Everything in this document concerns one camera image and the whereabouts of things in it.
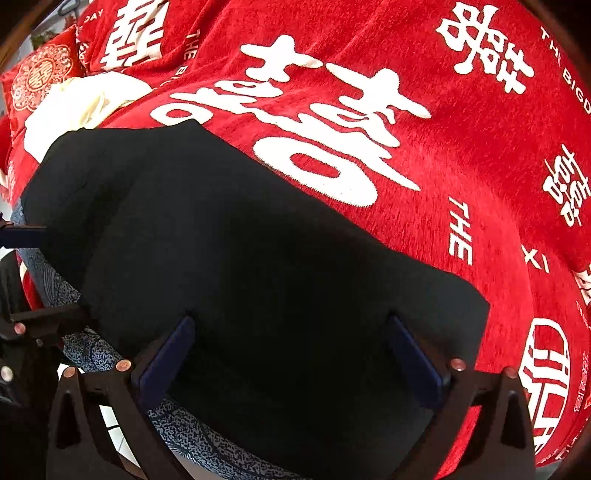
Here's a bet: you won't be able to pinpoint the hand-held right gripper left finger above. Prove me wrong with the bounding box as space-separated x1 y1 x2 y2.
46 315 195 480

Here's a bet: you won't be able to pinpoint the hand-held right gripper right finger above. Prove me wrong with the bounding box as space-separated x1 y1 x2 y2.
388 315 539 480

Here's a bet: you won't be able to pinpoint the black pants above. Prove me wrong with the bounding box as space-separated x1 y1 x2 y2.
21 119 491 480

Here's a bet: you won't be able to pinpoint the red embroidered cushion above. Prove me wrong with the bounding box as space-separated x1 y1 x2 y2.
0 25 88 127

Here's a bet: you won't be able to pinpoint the white cloth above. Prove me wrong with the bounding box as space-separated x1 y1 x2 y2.
24 73 154 163

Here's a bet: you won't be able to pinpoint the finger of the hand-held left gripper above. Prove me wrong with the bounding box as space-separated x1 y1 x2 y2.
0 220 49 250
0 304 93 343

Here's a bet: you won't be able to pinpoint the blue patterned cloth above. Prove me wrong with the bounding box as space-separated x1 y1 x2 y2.
10 203 301 480

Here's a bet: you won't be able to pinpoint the red printed blanket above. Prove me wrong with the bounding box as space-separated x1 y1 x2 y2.
0 0 591 478

